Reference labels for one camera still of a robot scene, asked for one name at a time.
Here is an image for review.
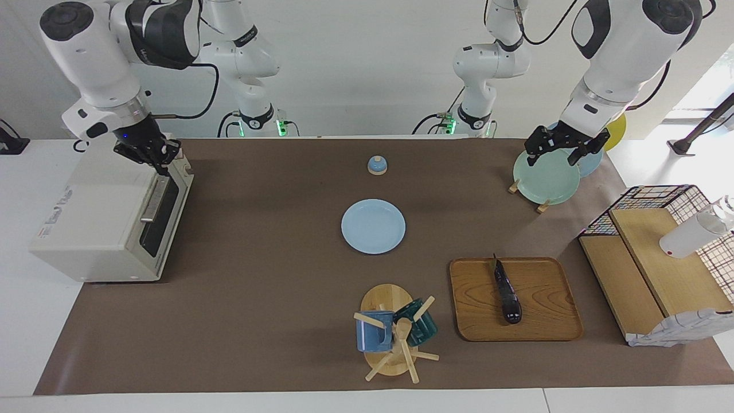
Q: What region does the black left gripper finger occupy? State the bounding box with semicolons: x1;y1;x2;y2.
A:
525;127;545;167
568;129;611;166

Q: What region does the white toaster oven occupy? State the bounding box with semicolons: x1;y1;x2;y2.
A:
30;138;194;283

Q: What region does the dark purple eggplant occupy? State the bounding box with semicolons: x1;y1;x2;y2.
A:
492;254;524;325

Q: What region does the yellow plate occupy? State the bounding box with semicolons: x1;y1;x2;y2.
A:
602;113;627;151

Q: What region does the light blue racked plate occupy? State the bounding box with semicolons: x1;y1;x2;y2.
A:
548;122;604;177

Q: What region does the pale green plate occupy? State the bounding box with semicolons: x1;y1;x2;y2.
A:
513;146;581;205

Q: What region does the wooden plate rack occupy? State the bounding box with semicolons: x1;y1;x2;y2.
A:
509;179;551;214

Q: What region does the black tripod stand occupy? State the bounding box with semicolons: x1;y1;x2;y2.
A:
668;92;734;157

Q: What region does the wooden stepped shelf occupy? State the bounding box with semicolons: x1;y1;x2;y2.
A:
578;208;734;345

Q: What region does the white plastic bottle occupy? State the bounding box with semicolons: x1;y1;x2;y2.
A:
659;196;734;259

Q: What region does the brown table mat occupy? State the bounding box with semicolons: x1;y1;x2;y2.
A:
33;138;734;395

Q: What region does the wooden serving tray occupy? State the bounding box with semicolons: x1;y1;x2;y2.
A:
449;257;584;342

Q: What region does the marbled white panel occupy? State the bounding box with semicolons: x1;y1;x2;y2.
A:
627;309;734;347

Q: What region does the wooden mug tree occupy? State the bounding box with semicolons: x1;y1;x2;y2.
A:
354;283;440;384

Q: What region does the dark green ceramic mug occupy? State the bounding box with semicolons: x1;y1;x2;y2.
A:
393;298;439;346

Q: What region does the blue ceramic mug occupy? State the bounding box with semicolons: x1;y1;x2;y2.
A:
356;311;395;353

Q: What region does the black right base cable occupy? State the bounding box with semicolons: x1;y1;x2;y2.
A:
217;111;241;138

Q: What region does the black base cable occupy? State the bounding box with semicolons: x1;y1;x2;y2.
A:
412;86;466;135
217;111;241;138

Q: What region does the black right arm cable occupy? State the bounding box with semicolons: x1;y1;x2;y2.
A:
143;62;220;121

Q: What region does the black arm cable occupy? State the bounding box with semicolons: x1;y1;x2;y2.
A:
143;62;220;121
513;0;673;111

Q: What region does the black wire basket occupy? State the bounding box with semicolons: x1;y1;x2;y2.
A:
578;185;734;287

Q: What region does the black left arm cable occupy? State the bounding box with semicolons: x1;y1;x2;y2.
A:
513;0;673;111

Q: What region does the black left base cable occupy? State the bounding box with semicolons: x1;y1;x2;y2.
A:
412;86;466;135

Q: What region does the black clamp mount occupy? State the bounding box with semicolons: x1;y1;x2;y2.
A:
0;119;30;155

